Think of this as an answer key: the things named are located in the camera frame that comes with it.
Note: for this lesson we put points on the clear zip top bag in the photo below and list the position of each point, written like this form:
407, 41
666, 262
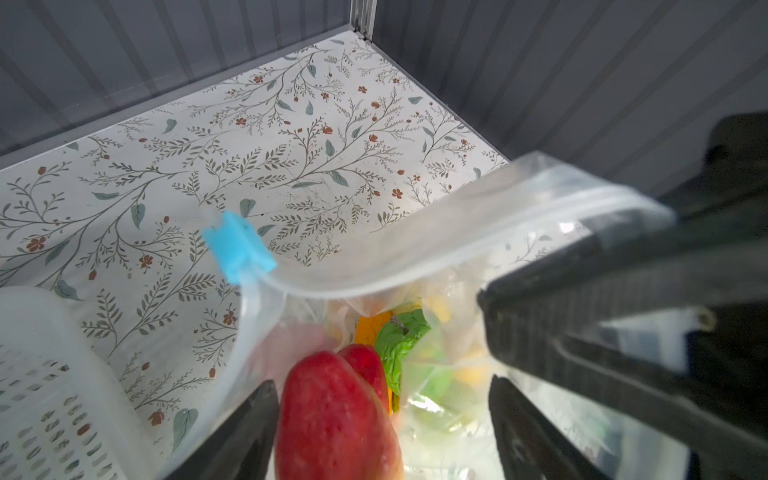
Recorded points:
436, 259

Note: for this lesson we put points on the red strawberry toy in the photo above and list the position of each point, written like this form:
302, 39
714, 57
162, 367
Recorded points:
332, 425

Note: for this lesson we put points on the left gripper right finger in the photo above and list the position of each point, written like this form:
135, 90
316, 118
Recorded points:
528, 444

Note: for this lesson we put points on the green lime toy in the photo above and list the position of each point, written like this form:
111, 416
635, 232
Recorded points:
420, 375

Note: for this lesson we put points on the white plastic basket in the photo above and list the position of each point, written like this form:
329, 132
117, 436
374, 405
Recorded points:
63, 413

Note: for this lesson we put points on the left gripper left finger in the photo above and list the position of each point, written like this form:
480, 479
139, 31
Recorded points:
241, 447

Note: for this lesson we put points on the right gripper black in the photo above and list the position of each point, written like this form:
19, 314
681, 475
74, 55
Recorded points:
705, 277

